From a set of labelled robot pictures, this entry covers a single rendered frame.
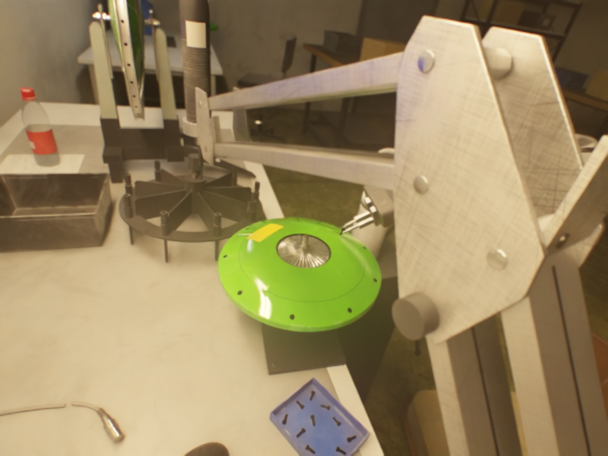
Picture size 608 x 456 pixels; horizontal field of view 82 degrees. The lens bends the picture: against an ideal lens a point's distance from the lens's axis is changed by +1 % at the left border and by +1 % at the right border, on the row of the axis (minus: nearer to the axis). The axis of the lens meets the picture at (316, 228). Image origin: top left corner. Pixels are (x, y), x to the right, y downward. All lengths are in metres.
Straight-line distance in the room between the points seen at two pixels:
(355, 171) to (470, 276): 0.10
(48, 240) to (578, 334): 0.97
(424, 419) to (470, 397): 0.85
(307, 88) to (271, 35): 4.99
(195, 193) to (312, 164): 0.71
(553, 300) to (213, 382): 0.58
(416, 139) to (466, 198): 0.04
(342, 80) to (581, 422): 0.21
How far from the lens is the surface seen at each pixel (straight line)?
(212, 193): 0.95
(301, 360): 0.70
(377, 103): 5.99
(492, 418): 0.25
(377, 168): 0.21
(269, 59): 5.29
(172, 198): 0.95
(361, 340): 1.22
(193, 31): 0.56
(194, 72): 0.57
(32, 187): 1.16
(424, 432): 1.06
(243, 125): 0.50
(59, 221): 0.96
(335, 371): 0.71
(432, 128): 0.17
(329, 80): 0.24
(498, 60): 0.20
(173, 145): 1.27
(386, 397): 1.83
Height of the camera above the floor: 1.50
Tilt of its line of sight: 34 degrees down
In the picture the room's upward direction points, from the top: 10 degrees clockwise
